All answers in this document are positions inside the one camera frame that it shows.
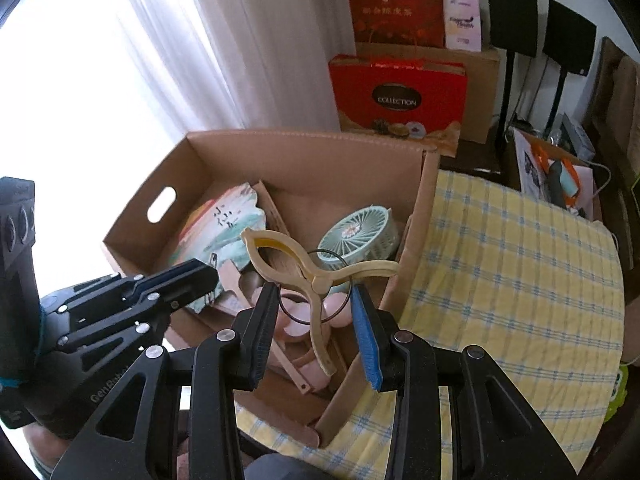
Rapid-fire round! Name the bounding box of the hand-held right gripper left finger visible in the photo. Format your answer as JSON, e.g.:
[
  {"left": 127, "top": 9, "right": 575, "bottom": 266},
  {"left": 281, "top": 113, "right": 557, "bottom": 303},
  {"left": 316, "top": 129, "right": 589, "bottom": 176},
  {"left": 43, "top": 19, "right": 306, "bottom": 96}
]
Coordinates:
[{"left": 50, "top": 282, "right": 280, "bottom": 480}]

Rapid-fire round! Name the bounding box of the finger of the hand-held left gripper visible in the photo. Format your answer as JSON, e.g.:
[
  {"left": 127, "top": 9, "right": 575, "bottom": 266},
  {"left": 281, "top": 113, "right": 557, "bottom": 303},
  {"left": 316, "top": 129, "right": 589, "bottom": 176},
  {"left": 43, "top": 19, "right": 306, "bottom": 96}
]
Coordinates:
[
  {"left": 52, "top": 309, "right": 177, "bottom": 357},
  {"left": 40, "top": 260, "right": 220, "bottom": 321}
]

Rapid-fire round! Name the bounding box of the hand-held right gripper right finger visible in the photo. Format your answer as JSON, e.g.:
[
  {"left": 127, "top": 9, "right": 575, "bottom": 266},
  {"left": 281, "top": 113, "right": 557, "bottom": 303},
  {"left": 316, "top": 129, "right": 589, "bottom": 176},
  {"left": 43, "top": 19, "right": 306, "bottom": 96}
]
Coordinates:
[{"left": 350, "top": 287, "right": 583, "bottom": 480}]

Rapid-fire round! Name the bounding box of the pink handheld fan with ears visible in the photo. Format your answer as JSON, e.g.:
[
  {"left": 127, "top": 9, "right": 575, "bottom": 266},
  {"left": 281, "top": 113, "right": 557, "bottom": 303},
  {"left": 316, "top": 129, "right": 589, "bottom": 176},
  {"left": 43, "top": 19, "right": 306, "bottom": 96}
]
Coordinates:
[{"left": 250, "top": 285, "right": 353, "bottom": 393}]

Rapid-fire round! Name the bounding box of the beige clip with metal ring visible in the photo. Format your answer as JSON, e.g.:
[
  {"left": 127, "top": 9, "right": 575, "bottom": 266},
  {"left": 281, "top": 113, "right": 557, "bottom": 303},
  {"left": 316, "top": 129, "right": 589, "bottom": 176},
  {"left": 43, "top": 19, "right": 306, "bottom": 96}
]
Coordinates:
[{"left": 241, "top": 229, "right": 401, "bottom": 376}]

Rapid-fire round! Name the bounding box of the brown wooden folding fan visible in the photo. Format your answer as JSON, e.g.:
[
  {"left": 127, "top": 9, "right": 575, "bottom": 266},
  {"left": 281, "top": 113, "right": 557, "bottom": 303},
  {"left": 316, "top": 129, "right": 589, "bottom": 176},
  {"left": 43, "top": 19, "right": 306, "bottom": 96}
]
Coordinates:
[{"left": 217, "top": 260, "right": 313, "bottom": 395}]

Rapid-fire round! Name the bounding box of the colourful paper folding fan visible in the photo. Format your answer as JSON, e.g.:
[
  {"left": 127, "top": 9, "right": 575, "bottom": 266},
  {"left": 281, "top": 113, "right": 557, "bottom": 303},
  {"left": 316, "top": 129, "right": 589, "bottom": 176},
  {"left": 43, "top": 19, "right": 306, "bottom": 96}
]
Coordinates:
[{"left": 167, "top": 182, "right": 268, "bottom": 313}]

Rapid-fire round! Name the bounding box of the mint green handheld fan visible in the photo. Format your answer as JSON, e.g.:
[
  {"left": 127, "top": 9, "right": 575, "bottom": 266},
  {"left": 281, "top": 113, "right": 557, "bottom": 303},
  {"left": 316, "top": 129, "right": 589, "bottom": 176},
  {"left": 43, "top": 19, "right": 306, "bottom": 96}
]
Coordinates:
[{"left": 317, "top": 205, "right": 401, "bottom": 268}]

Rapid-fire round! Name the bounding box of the cardboard box with handles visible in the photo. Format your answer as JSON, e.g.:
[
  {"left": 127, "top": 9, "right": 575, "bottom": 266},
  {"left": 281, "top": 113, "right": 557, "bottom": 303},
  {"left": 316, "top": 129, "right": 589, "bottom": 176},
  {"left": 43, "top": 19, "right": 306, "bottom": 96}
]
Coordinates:
[{"left": 102, "top": 130, "right": 441, "bottom": 448}]

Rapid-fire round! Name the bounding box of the person's left hand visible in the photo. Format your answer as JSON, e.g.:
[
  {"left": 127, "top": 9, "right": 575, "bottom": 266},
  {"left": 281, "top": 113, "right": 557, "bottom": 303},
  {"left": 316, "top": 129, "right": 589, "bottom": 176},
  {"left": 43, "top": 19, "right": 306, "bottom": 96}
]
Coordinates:
[{"left": 25, "top": 422, "right": 76, "bottom": 478}]

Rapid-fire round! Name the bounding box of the dark chair back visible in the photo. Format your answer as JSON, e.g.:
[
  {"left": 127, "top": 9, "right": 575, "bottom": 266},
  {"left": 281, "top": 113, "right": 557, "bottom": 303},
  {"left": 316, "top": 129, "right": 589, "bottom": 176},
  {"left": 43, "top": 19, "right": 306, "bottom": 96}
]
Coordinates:
[{"left": 240, "top": 452, "right": 341, "bottom": 480}]

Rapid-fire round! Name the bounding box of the yellow checked tablecloth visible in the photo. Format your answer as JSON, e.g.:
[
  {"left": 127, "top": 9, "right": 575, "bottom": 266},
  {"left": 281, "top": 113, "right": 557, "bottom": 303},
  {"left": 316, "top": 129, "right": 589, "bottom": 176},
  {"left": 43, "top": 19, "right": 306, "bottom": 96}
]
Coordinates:
[{"left": 235, "top": 170, "right": 626, "bottom": 480}]

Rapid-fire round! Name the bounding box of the white curtain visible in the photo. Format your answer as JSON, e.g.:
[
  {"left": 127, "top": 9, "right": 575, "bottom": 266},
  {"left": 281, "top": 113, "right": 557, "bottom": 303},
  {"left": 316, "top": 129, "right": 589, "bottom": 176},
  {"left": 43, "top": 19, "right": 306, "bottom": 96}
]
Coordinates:
[{"left": 0, "top": 0, "right": 358, "bottom": 261}]

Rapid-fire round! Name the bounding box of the green toy case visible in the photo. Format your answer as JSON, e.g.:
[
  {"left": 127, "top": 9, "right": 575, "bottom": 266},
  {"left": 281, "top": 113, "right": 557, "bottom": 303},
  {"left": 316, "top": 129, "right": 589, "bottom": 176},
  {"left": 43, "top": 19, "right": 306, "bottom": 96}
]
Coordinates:
[{"left": 602, "top": 362, "right": 631, "bottom": 423}]

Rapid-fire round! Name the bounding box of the red gift box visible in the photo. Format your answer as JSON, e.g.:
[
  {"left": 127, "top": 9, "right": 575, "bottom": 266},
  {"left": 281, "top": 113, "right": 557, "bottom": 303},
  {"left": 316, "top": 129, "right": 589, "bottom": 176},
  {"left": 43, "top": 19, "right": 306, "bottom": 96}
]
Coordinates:
[{"left": 328, "top": 54, "right": 469, "bottom": 153}]

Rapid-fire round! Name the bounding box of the large brown cardboard box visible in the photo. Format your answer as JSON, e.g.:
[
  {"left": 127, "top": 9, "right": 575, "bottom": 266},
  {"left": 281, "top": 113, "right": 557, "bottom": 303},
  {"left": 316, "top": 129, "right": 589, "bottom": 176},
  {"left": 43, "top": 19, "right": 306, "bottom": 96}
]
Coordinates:
[{"left": 355, "top": 42, "right": 502, "bottom": 143}]

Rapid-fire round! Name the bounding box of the grey appliance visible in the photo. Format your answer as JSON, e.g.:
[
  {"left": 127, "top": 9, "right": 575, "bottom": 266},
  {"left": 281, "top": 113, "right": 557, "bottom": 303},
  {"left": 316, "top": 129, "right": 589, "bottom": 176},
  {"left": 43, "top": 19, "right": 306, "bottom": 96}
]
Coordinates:
[{"left": 560, "top": 112, "right": 596, "bottom": 161}]

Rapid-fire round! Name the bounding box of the white purple tissue pack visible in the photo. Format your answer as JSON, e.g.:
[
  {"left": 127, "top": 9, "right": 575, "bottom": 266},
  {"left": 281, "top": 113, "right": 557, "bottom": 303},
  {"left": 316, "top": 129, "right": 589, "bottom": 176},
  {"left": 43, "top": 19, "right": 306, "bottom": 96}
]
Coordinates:
[{"left": 442, "top": 0, "right": 483, "bottom": 52}]

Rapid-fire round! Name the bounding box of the red gift bag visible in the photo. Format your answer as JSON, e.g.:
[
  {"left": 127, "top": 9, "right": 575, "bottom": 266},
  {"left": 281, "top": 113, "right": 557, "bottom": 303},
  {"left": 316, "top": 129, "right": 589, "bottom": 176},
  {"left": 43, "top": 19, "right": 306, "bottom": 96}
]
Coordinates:
[{"left": 344, "top": 0, "right": 445, "bottom": 50}]

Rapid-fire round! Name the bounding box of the brown sofa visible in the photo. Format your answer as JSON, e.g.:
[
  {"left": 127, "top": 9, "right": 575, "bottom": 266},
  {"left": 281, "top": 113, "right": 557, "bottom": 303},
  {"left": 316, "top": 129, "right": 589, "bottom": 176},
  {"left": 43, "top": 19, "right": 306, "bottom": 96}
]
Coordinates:
[{"left": 587, "top": 35, "right": 640, "bottom": 311}]

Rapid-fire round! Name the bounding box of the large beige sofa cushion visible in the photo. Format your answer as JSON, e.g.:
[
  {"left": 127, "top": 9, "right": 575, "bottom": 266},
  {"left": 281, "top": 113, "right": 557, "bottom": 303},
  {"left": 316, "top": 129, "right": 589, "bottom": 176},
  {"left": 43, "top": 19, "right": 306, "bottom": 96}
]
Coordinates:
[{"left": 615, "top": 55, "right": 640, "bottom": 151}]

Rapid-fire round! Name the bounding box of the black speaker on stand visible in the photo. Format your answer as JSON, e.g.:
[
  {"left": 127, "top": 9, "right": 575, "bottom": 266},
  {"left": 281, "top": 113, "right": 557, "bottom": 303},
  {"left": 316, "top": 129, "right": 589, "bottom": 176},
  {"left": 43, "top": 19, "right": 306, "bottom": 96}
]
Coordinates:
[
  {"left": 542, "top": 0, "right": 597, "bottom": 131},
  {"left": 484, "top": 0, "right": 538, "bottom": 156}
]

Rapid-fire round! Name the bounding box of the teal item with orange straps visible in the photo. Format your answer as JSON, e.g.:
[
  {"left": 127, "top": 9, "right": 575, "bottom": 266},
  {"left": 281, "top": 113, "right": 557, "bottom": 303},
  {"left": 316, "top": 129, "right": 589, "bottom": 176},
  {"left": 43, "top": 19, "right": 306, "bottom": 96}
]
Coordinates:
[{"left": 550, "top": 160, "right": 581, "bottom": 201}]

